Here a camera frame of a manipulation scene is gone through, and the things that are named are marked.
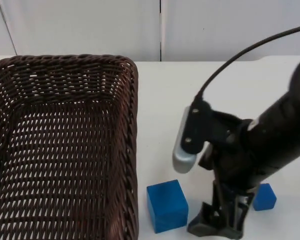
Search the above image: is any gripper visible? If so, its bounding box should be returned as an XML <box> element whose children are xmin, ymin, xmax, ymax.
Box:
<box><xmin>187</xmin><ymin>110</ymin><xmax>260</xmax><ymax>237</ymax></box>

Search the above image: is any black cable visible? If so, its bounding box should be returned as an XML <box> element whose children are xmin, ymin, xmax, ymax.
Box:
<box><xmin>193</xmin><ymin>23</ymin><xmax>300</xmax><ymax>105</ymax></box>

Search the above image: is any dark brown wicker basket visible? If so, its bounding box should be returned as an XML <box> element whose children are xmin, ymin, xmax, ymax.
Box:
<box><xmin>0</xmin><ymin>54</ymin><xmax>141</xmax><ymax>240</ymax></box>

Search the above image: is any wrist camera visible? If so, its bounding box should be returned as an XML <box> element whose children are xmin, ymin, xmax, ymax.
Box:
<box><xmin>172</xmin><ymin>99</ymin><xmax>214</xmax><ymax>174</ymax></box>

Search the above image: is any large blue cube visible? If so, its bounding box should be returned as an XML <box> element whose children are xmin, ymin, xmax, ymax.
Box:
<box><xmin>146</xmin><ymin>179</ymin><xmax>190</xmax><ymax>235</ymax></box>

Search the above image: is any small blue cube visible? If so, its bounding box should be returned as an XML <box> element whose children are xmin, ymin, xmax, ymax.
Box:
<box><xmin>252</xmin><ymin>182</ymin><xmax>278</xmax><ymax>212</ymax></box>

